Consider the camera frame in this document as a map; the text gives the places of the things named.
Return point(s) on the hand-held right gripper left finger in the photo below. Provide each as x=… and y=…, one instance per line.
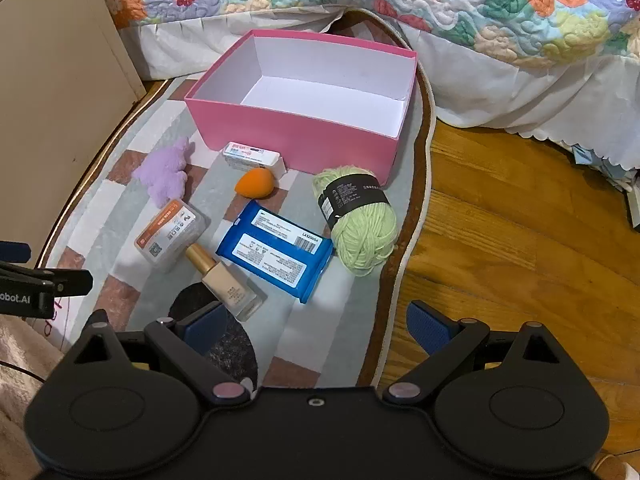
x=207, y=327

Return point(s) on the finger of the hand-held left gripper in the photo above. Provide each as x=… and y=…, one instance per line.
x=72, y=282
x=14, y=252

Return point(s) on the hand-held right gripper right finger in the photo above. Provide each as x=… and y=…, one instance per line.
x=427, y=327

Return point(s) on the foundation bottle with gold cap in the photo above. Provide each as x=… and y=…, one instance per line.
x=227, y=282

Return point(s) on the blue wet wipes packet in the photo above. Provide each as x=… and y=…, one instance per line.
x=272, y=250

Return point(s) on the clear box with orange label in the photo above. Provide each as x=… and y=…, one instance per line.
x=167, y=232

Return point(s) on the green yarn ball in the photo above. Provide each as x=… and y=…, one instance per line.
x=362, y=240

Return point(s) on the purple plush toy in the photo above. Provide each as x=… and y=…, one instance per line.
x=165, y=175

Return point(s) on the orange makeup sponge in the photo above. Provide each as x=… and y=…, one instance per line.
x=255, y=183

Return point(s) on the white tissue packet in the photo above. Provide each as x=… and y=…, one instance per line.
x=252, y=157

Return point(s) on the pink cardboard box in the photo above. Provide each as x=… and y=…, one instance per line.
x=300, y=135

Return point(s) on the pink fluffy cloth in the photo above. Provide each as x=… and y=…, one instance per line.
x=20, y=345

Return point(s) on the checkered rug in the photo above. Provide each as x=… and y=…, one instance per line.
x=320, y=330

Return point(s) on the clutter under bed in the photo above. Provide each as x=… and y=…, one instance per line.
x=615, y=180

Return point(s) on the floral quilted bedspread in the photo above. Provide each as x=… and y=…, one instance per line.
x=525, y=95

